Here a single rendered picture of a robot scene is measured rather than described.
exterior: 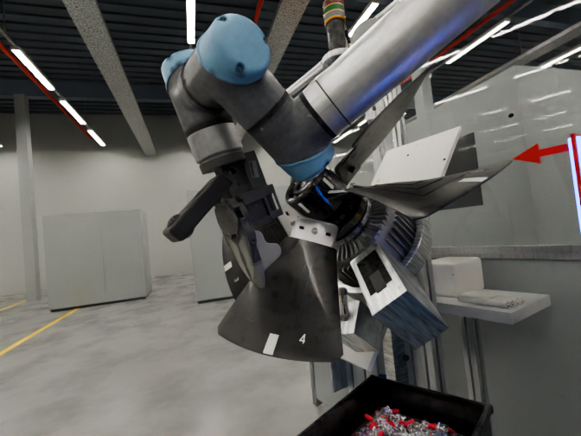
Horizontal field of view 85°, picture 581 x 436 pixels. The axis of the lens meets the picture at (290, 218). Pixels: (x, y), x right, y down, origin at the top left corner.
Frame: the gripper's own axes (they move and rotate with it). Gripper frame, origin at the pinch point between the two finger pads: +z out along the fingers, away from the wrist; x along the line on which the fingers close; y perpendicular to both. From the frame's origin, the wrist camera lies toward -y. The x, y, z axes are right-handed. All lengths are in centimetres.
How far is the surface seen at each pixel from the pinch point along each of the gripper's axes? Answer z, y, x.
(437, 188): -5.5, 21.3, -20.9
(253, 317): 6.6, -1.0, 4.1
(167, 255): 111, 198, 1199
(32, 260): -32, -143, 1023
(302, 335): 10.2, 2.7, -3.5
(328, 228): -0.9, 21.6, 5.3
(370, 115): -25, 80, 35
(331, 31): -38, 34, 0
